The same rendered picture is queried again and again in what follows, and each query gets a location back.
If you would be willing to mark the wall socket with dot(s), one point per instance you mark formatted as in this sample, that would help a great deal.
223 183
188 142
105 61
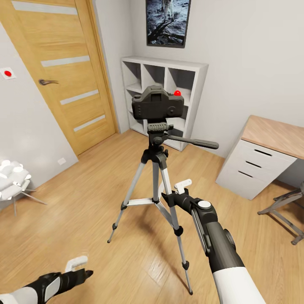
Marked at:
61 161

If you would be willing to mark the painting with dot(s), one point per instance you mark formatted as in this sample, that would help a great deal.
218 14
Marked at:
167 22

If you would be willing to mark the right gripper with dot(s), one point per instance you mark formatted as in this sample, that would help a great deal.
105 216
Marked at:
176 199

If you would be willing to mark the camera tripod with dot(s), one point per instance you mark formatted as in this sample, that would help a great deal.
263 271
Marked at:
156 128

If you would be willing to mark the door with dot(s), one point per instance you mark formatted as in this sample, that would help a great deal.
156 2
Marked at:
59 43

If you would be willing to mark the digital camera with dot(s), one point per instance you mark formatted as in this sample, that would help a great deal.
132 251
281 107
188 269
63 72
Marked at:
156 103

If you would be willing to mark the taboret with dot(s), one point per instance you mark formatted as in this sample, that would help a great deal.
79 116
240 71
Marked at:
285 199

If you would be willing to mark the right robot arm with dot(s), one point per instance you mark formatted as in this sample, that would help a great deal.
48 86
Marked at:
233 282

